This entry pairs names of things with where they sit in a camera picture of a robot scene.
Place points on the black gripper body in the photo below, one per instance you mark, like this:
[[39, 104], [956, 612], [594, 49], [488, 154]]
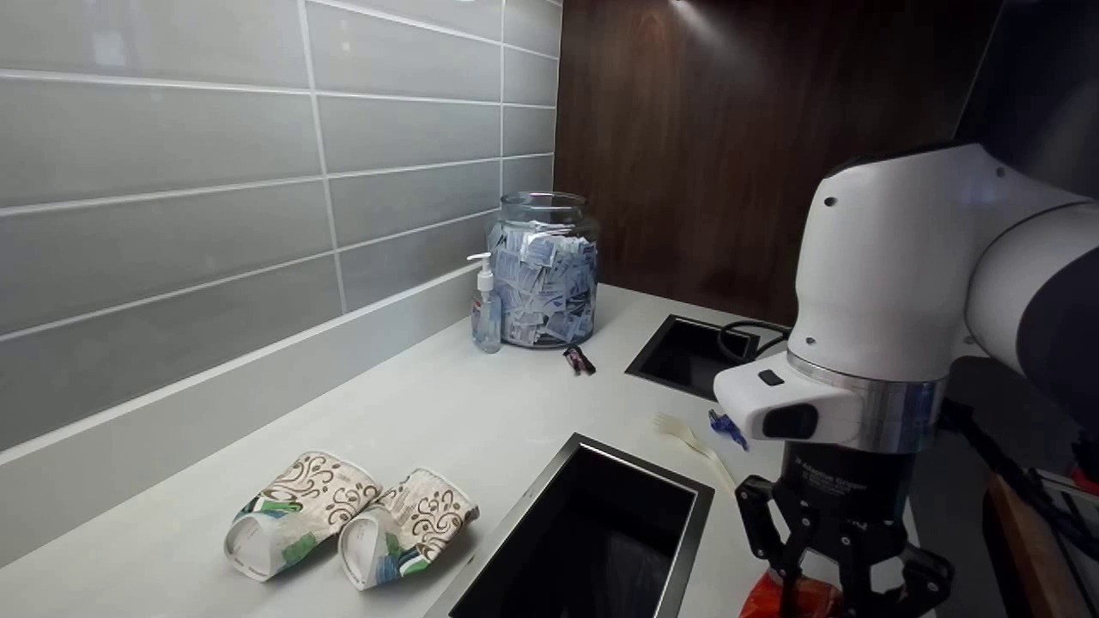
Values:
[[853, 486]]

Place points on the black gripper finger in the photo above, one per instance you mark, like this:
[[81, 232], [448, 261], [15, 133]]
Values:
[[792, 549], [903, 579]]

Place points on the white franka robot arm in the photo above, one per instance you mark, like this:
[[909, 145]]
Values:
[[916, 261]]

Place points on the wooden side table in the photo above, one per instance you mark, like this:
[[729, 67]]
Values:
[[1014, 549]]

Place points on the crumpled blue wrapper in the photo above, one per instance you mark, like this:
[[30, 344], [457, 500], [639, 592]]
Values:
[[721, 431]]

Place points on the white paper napkin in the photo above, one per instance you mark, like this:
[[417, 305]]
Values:
[[685, 434]]

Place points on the small dark candy wrapper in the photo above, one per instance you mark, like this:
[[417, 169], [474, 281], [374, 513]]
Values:
[[577, 359]]

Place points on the glass jar of blue packets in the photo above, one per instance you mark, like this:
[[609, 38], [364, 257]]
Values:
[[544, 286]]

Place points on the small clear sanitizer bottle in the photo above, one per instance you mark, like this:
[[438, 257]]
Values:
[[488, 312]]

